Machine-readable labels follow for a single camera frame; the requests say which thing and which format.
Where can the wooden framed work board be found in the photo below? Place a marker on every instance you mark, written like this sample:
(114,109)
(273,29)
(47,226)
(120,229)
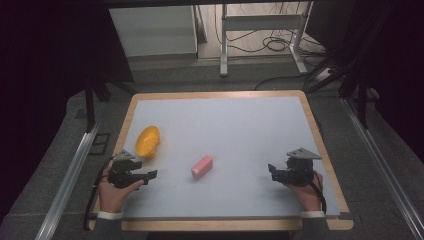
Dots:
(230,150)

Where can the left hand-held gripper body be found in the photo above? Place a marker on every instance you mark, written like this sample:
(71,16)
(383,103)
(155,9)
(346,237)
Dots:
(121,170)

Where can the black stand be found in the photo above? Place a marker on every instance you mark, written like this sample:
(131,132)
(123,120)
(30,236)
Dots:
(353,86)
(91,103)

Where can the white cabinet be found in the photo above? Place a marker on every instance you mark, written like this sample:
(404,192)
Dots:
(155,31)

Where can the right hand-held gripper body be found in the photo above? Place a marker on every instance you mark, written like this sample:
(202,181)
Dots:
(298,168)

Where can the pink soap bar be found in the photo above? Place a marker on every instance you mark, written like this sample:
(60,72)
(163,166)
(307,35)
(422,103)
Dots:
(202,167)

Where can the aluminium rail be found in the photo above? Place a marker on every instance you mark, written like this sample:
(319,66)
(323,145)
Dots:
(66,183)
(383,166)

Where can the person's right hand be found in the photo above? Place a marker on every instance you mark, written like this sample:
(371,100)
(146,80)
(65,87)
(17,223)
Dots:
(306,195)

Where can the orange yellow plush fruit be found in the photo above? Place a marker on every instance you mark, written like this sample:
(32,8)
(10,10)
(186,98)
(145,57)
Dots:
(147,141)

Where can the white metal desk frame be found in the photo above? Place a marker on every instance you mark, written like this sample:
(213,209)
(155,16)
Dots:
(263,30)

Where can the person's left hand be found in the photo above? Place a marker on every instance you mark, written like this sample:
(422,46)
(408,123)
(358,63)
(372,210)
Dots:
(113,196)

